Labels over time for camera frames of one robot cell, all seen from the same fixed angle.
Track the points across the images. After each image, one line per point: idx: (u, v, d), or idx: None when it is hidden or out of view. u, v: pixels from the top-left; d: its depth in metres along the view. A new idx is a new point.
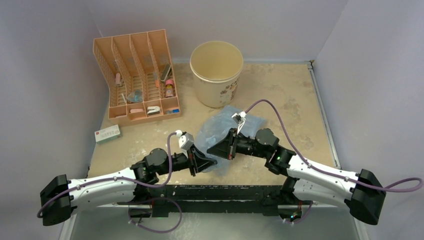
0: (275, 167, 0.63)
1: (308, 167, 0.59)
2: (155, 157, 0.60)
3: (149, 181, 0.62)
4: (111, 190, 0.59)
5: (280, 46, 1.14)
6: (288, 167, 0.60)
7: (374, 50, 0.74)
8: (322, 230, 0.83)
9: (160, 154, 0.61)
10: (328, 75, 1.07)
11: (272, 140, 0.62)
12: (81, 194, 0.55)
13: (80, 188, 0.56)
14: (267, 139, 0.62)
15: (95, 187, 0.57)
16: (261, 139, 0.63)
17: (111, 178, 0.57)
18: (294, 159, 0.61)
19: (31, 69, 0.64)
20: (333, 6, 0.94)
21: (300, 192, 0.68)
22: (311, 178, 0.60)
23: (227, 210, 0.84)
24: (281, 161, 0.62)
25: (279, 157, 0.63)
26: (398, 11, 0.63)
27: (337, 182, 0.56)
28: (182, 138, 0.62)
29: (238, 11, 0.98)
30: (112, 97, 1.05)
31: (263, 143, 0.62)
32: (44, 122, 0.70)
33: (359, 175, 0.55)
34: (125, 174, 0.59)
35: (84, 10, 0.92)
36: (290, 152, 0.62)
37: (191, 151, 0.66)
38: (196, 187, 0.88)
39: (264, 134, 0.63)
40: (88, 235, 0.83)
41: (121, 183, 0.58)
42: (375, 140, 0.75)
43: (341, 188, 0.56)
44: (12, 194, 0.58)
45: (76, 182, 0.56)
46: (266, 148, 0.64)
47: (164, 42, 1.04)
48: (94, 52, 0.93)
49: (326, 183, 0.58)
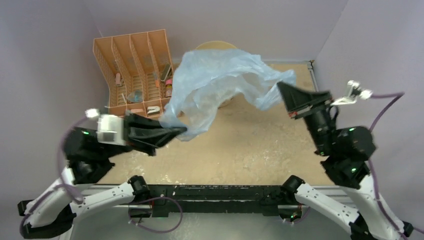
0: (340, 175, 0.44)
1: (374, 200, 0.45)
2: (71, 142, 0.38)
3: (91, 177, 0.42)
4: (66, 197, 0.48)
5: (281, 46, 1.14)
6: (357, 188, 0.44)
7: (375, 51, 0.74)
8: (322, 232, 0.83)
9: (76, 135, 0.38)
10: (328, 75, 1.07)
11: (369, 149, 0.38)
12: (35, 217, 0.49)
13: (31, 212, 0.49)
14: (367, 146, 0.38)
15: (43, 205, 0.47)
16: (360, 142, 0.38)
17: (50, 191, 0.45)
18: (366, 179, 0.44)
19: (31, 69, 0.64)
20: (333, 6, 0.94)
21: (304, 198, 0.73)
22: (365, 204, 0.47)
23: (227, 210, 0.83)
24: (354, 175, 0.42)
25: (352, 167, 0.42)
26: (398, 11, 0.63)
27: (387, 227, 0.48)
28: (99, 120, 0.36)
29: (238, 10, 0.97)
30: (112, 97, 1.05)
31: (357, 149, 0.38)
32: (44, 123, 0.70)
33: (405, 227, 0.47)
34: (68, 179, 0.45)
35: (83, 10, 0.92)
36: (366, 170, 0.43)
37: (127, 135, 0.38)
38: (196, 187, 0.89)
39: (362, 133, 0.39)
40: (87, 235, 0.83)
41: (67, 190, 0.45)
42: (374, 141, 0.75)
43: (383, 231, 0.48)
44: (13, 196, 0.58)
45: (28, 206, 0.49)
46: (349, 154, 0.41)
47: (164, 42, 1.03)
48: (94, 52, 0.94)
49: (371, 213, 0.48)
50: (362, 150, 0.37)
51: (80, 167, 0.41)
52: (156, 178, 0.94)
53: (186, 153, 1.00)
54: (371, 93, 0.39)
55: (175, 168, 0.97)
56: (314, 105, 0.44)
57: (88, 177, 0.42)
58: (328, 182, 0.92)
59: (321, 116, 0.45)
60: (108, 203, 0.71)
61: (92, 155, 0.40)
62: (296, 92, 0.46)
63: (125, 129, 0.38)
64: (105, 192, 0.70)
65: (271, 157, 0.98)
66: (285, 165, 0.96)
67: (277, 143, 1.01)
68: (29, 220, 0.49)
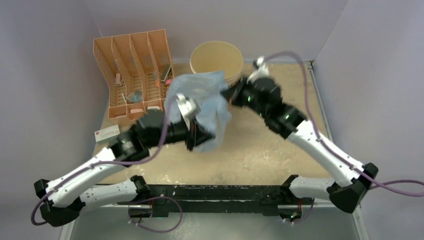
0: (276, 124, 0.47)
1: (316, 139, 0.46)
2: (149, 117, 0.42)
3: (140, 155, 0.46)
4: (97, 178, 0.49)
5: (281, 46, 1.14)
6: (294, 132, 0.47)
7: (374, 50, 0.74)
8: (322, 232, 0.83)
9: (157, 114, 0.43)
10: (328, 75, 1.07)
11: (270, 86, 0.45)
12: (60, 195, 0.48)
13: (57, 189, 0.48)
14: (265, 84, 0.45)
15: (73, 183, 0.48)
16: (260, 85, 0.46)
17: (86, 168, 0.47)
18: (303, 124, 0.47)
19: (31, 69, 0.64)
20: (333, 6, 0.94)
21: (296, 188, 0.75)
22: (309, 149, 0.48)
23: (227, 210, 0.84)
24: (287, 121, 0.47)
25: (286, 114, 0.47)
26: (398, 10, 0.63)
27: (340, 166, 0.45)
28: (186, 104, 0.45)
29: (238, 10, 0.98)
30: (112, 97, 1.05)
31: (259, 89, 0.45)
32: (44, 123, 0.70)
33: (365, 166, 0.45)
34: (103, 158, 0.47)
35: (83, 11, 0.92)
36: (301, 116, 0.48)
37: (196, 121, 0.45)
38: (196, 187, 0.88)
39: (262, 82, 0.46)
40: (87, 235, 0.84)
41: (100, 169, 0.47)
42: (374, 141, 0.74)
43: (340, 173, 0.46)
44: (12, 195, 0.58)
45: (52, 185, 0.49)
46: (267, 100, 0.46)
47: (164, 42, 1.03)
48: (94, 52, 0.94)
49: (324, 159, 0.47)
50: (256, 86, 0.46)
51: (122, 148, 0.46)
52: (156, 178, 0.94)
53: (186, 152, 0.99)
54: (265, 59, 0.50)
55: (175, 168, 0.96)
56: (242, 88, 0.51)
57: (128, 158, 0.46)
58: None
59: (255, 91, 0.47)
60: (112, 198, 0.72)
61: (149, 137, 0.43)
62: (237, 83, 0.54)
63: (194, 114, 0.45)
64: (110, 187, 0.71)
65: (271, 157, 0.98)
66: (285, 164, 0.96)
67: (277, 142, 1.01)
68: (52, 198, 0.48)
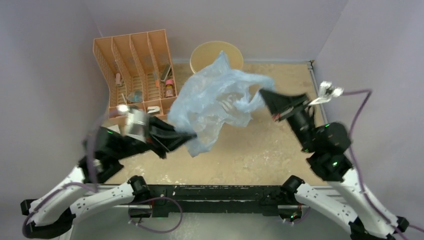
0: (323, 170, 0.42)
1: (360, 192, 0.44)
2: (87, 140, 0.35)
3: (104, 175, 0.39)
4: (76, 193, 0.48)
5: (281, 46, 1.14)
6: (340, 181, 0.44)
7: (375, 50, 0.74)
8: (322, 231, 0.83)
9: (98, 133, 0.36)
10: (328, 75, 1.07)
11: (344, 143, 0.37)
12: (41, 216, 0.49)
13: (36, 210, 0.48)
14: (340, 137, 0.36)
15: (50, 203, 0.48)
16: (334, 135, 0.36)
17: (57, 190, 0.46)
18: (350, 174, 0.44)
19: (31, 69, 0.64)
20: (333, 6, 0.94)
21: (303, 197, 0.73)
22: (352, 198, 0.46)
23: (227, 210, 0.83)
24: (335, 169, 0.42)
25: (334, 162, 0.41)
26: (399, 11, 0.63)
27: (378, 220, 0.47)
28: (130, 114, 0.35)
29: (238, 10, 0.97)
30: (112, 97, 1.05)
31: (323, 134, 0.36)
32: (44, 123, 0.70)
33: (400, 221, 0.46)
34: (75, 179, 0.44)
35: (83, 11, 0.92)
36: (348, 163, 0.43)
37: (150, 131, 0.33)
38: (196, 187, 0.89)
39: (336, 130, 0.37)
40: (87, 234, 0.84)
41: (72, 189, 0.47)
42: (375, 141, 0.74)
43: (376, 226, 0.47)
44: (12, 196, 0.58)
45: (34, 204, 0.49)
46: (326, 148, 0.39)
47: (164, 42, 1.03)
48: (94, 52, 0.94)
49: (362, 209, 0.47)
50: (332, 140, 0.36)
51: None
52: (156, 179, 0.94)
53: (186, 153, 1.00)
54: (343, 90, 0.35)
55: (175, 168, 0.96)
56: (297, 113, 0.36)
57: (97, 178, 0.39)
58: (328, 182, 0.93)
59: (305, 117, 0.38)
60: (107, 204, 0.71)
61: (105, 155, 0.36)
62: (276, 97, 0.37)
63: (143, 125, 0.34)
64: (105, 193, 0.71)
65: (271, 157, 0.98)
66: (285, 165, 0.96)
67: (277, 143, 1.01)
68: (33, 219, 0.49)
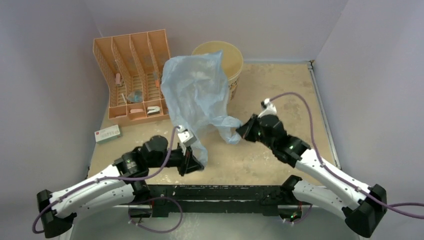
0: (284, 154, 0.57)
1: (319, 164, 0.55)
2: (155, 143, 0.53)
3: (140, 173, 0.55)
4: (103, 190, 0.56)
5: (281, 46, 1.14)
6: (300, 160, 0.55)
7: (375, 50, 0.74)
8: (322, 231, 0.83)
9: (161, 141, 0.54)
10: (328, 75, 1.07)
11: (275, 123, 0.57)
12: (64, 205, 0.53)
13: (62, 200, 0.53)
14: (270, 121, 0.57)
15: (77, 195, 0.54)
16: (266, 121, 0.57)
17: (92, 182, 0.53)
18: (307, 153, 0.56)
19: (31, 69, 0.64)
20: (333, 6, 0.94)
21: (300, 193, 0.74)
22: (322, 178, 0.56)
23: (227, 210, 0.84)
24: (292, 151, 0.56)
25: (291, 146, 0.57)
26: (398, 10, 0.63)
27: (346, 189, 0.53)
28: (185, 134, 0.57)
29: (238, 10, 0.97)
30: (112, 97, 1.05)
31: (263, 125, 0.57)
32: (44, 123, 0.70)
33: (371, 188, 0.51)
34: (108, 174, 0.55)
35: (83, 11, 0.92)
36: (304, 145, 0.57)
37: (189, 149, 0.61)
38: (196, 187, 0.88)
39: (267, 118, 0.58)
40: (88, 234, 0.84)
41: (104, 184, 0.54)
42: (375, 141, 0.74)
43: (348, 196, 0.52)
44: (12, 196, 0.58)
45: (57, 195, 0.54)
46: (269, 132, 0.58)
47: (164, 42, 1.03)
48: (94, 52, 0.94)
49: (334, 186, 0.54)
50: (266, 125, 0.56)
51: (126, 166, 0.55)
52: (156, 178, 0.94)
53: None
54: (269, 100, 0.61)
55: (175, 168, 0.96)
56: (251, 125, 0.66)
57: (131, 176, 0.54)
58: None
59: (256, 126, 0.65)
60: (107, 203, 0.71)
61: (153, 158, 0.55)
62: (242, 127, 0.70)
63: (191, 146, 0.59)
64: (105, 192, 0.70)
65: (271, 157, 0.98)
66: (285, 164, 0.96)
67: None
68: (55, 208, 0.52)
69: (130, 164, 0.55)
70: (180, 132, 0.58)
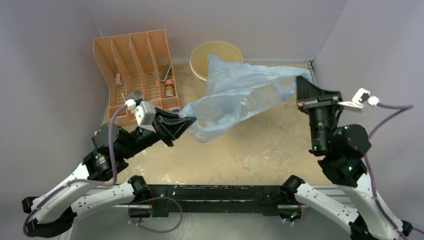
0: (336, 173, 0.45)
1: (373, 199, 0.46)
2: (102, 136, 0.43)
3: (110, 169, 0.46)
4: (79, 193, 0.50)
5: (281, 46, 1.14)
6: (355, 187, 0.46)
7: (376, 50, 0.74)
8: (322, 230, 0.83)
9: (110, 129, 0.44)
10: (328, 75, 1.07)
11: (363, 146, 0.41)
12: (43, 213, 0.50)
13: (40, 208, 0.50)
14: (359, 143, 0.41)
15: (53, 200, 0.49)
16: (353, 139, 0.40)
17: (63, 186, 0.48)
18: (363, 179, 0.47)
19: (31, 69, 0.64)
20: (333, 6, 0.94)
21: (303, 197, 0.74)
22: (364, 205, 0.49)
23: (227, 210, 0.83)
24: (350, 174, 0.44)
25: (349, 166, 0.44)
26: (398, 10, 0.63)
27: (385, 226, 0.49)
28: (138, 112, 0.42)
29: (238, 10, 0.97)
30: (112, 97, 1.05)
31: (339, 133, 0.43)
32: (44, 123, 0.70)
33: (404, 227, 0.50)
34: (79, 176, 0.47)
35: (83, 11, 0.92)
36: (363, 169, 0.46)
37: (158, 122, 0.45)
38: (196, 187, 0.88)
39: (354, 131, 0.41)
40: (87, 234, 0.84)
41: (76, 186, 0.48)
42: (373, 141, 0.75)
43: (383, 231, 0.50)
44: (12, 196, 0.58)
45: (36, 202, 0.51)
46: (342, 152, 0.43)
47: (164, 42, 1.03)
48: (94, 52, 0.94)
49: (370, 216, 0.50)
50: (355, 147, 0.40)
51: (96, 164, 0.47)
52: (156, 178, 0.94)
53: (185, 153, 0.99)
54: (378, 101, 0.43)
55: (175, 168, 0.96)
56: (321, 104, 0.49)
57: (103, 173, 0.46)
58: (329, 182, 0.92)
59: (325, 112, 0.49)
60: (108, 203, 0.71)
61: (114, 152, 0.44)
62: (311, 88, 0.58)
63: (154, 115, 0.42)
64: (105, 192, 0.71)
65: (271, 157, 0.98)
66: (285, 164, 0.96)
67: (277, 143, 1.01)
68: (36, 216, 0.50)
69: (101, 160, 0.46)
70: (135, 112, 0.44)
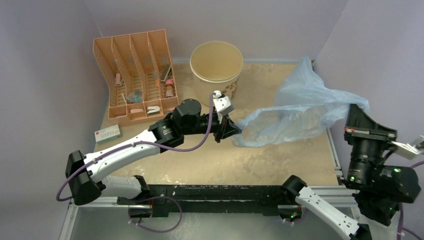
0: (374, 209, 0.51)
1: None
2: (187, 107, 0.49)
3: (175, 140, 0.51)
4: (135, 157, 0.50)
5: (281, 46, 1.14)
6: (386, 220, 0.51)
7: (376, 51, 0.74)
8: (322, 231, 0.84)
9: (194, 105, 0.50)
10: (328, 76, 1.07)
11: (414, 193, 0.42)
12: (100, 167, 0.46)
13: (97, 161, 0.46)
14: (411, 191, 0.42)
15: (115, 156, 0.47)
16: (405, 186, 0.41)
17: (128, 145, 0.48)
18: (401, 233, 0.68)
19: (30, 69, 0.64)
20: (333, 6, 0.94)
21: (306, 203, 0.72)
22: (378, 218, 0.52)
23: (227, 210, 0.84)
24: (390, 211, 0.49)
25: (390, 206, 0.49)
26: (399, 10, 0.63)
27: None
28: (222, 102, 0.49)
29: (238, 10, 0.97)
30: (112, 97, 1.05)
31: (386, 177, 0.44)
32: (43, 123, 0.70)
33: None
34: (143, 139, 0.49)
35: (83, 11, 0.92)
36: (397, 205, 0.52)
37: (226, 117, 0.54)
38: (196, 187, 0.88)
39: (407, 178, 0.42)
40: (87, 234, 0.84)
41: (140, 148, 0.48)
42: None
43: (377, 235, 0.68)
44: (12, 197, 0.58)
45: (92, 156, 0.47)
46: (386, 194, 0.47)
47: (164, 42, 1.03)
48: (94, 52, 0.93)
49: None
50: (408, 195, 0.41)
51: (162, 132, 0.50)
52: (156, 178, 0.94)
53: (185, 152, 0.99)
54: None
55: (175, 168, 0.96)
56: (374, 139, 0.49)
57: (167, 143, 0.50)
58: (328, 183, 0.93)
59: (373, 146, 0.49)
60: (121, 191, 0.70)
61: (186, 124, 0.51)
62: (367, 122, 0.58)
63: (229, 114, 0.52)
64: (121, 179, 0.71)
65: (271, 157, 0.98)
66: (285, 164, 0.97)
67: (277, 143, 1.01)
68: (91, 169, 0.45)
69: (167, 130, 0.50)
70: (216, 100, 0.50)
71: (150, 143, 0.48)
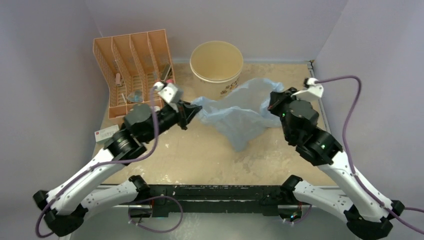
0: (310, 151, 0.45)
1: None
2: (137, 114, 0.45)
3: (135, 150, 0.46)
4: (102, 177, 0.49)
5: (281, 46, 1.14)
6: (330, 164, 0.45)
7: (376, 50, 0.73)
8: (322, 231, 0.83)
9: (143, 109, 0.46)
10: (328, 75, 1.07)
11: (308, 113, 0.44)
12: (63, 202, 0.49)
13: (60, 197, 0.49)
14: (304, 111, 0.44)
15: (76, 187, 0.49)
16: (296, 110, 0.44)
17: (85, 171, 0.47)
18: None
19: (31, 69, 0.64)
20: (333, 6, 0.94)
21: (301, 194, 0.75)
22: (350, 188, 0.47)
23: (227, 210, 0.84)
24: (323, 150, 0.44)
25: (322, 143, 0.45)
26: (398, 10, 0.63)
27: None
28: (167, 91, 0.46)
29: (238, 10, 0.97)
30: (112, 97, 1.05)
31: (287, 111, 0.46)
32: (43, 123, 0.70)
33: None
34: (101, 159, 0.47)
35: (84, 11, 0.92)
36: (338, 146, 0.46)
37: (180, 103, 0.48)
38: (196, 187, 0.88)
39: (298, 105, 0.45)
40: (87, 234, 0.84)
41: (99, 171, 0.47)
42: (372, 141, 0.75)
43: None
44: (12, 197, 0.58)
45: (53, 193, 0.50)
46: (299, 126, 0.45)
47: (164, 42, 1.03)
48: (94, 52, 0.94)
49: None
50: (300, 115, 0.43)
51: (119, 146, 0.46)
52: (156, 178, 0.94)
53: (185, 153, 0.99)
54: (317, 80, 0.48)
55: (175, 167, 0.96)
56: (282, 99, 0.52)
57: (127, 155, 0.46)
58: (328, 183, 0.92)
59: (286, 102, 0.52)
60: (114, 200, 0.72)
61: (144, 131, 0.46)
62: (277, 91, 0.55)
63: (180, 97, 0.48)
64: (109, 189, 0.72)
65: (271, 157, 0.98)
66: (285, 164, 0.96)
67: (277, 143, 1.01)
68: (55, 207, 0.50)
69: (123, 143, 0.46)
70: (160, 92, 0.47)
71: (106, 163, 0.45)
